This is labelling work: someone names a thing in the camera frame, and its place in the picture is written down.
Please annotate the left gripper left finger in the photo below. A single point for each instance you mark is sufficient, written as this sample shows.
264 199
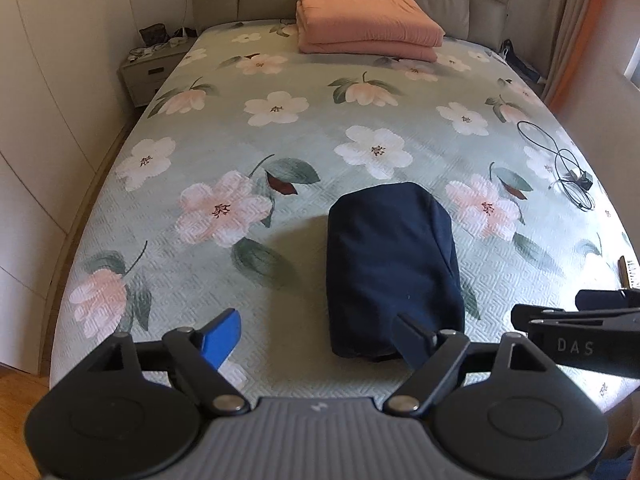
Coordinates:
218 338

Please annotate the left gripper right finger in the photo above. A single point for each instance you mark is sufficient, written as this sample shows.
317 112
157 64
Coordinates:
415 339

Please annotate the navy blue garment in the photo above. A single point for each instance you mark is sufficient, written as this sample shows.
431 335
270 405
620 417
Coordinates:
390 251

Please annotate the floral green bed sheet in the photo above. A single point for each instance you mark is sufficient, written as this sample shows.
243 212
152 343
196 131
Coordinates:
220 196

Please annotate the beige nightstand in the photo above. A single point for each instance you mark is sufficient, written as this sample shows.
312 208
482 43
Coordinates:
144 75

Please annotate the white wardrobe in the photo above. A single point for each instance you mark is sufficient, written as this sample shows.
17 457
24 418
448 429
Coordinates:
63 106

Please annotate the dark bag beside bed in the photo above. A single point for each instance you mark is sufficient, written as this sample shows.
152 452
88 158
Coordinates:
525 70

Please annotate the clutter on nightstand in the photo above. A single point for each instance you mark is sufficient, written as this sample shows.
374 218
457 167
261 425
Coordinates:
156 37

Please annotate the folded pink blanket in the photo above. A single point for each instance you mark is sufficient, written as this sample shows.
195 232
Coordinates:
396 28

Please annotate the beige curtain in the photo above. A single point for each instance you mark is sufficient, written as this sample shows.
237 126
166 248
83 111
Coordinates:
565 34

